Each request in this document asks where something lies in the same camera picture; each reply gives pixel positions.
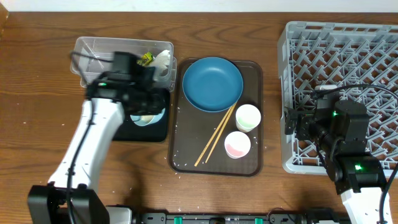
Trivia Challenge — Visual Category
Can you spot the white cup green inside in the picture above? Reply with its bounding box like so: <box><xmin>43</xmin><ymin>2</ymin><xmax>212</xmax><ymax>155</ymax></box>
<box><xmin>235</xmin><ymin>104</ymin><xmax>261</xmax><ymax>133</ymax></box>

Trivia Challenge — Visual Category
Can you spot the yellow green snack wrapper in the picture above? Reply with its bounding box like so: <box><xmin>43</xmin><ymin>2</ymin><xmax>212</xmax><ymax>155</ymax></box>
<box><xmin>137</xmin><ymin>52</ymin><xmax>154</xmax><ymax>67</ymax></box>

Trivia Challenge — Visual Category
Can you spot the white cup pink inside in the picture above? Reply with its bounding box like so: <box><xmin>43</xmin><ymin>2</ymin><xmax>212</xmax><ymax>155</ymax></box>
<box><xmin>224</xmin><ymin>131</ymin><xmax>251</xmax><ymax>159</ymax></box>

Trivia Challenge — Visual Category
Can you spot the wooden chopstick left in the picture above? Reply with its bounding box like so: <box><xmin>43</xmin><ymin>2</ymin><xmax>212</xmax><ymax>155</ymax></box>
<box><xmin>194</xmin><ymin>109</ymin><xmax>229</xmax><ymax>167</ymax></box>

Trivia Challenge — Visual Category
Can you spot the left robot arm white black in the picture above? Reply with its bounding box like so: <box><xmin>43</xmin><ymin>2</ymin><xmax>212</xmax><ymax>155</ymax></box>
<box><xmin>27</xmin><ymin>52</ymin><xmax>165</xmax><ymax>223</ymax></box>

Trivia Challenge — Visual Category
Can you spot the clear plastic waste bin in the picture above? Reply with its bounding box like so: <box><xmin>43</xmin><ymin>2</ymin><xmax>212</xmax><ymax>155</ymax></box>
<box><xmin>74</xmin><ymin>37</ymin><xmax>177</xmax><ymax>92</ymax></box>

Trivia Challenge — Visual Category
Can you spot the brown serving tray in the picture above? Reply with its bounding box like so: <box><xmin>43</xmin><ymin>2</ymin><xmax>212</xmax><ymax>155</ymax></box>
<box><xmin>168</xmin><ymin>58</ymin><xmax>263</xmax><ymax>177</ymax></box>

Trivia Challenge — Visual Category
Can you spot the black rail with green clips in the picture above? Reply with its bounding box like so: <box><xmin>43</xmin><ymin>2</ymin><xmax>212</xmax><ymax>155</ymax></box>
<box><xmin>137</xmin><ymin>210</ymin><xmax>351</xmax><ymax>224</ymax></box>

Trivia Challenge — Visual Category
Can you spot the wooden chopstick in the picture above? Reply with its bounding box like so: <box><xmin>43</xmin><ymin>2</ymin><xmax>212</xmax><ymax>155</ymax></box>
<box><xmin>205</xmin><ymin>103</ymin><xmax>236</xmax><ymax>163</ymax></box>
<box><xmin>194</xmin><ymin>109</ymin><xmax>229</xmax><ymax>167</ymax></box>

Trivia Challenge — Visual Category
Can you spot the light blue small bowl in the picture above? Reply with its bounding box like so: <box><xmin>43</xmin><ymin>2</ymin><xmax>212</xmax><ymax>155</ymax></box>
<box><xmin>130</xmin><ymin>108</ymin><xmax>165</xmax><ymax>127</ymax></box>

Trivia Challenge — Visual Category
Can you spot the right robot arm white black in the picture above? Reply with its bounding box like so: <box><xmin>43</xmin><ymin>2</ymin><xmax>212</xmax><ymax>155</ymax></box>
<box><xmin>284</xmin><ymin>100</ymin><xmax>392</xmax><ymax>223</ymax></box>

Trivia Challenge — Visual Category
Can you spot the crumpled white tissue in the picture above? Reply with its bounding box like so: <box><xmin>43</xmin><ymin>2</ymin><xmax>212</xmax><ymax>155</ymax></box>
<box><xmin>151</xmin><ymin>50</ymin><xmax>171</xmax><ymax>77</ymax></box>

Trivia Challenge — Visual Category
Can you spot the black waste tray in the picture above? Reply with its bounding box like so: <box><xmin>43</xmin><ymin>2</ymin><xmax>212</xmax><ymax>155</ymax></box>
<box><xmin>81</xmin><ymin>85</ymin><xmax>171</xmax><ymax>143</ymax></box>

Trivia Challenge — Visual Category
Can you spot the grey dishwasher rack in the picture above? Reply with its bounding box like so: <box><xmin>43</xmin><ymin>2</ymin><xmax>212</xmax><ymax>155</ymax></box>
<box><xmin>277</xmin><ymin>21</ymin><xmax>397</xmax><ymax>176</ymax></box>

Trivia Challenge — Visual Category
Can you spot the dark blue plate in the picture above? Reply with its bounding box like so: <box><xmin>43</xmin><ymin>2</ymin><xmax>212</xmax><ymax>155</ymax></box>
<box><xmin>182</xmin><ymin>57</ymin><xmax>244</xmax><ymax>113</ymax></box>

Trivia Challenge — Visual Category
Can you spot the wooden chopstick right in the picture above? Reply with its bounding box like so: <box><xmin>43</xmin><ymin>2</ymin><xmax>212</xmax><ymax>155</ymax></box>
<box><xmin>205</xmin><ymin>103</ymin><xmax>236</xmax><ymax>163</ymax></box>

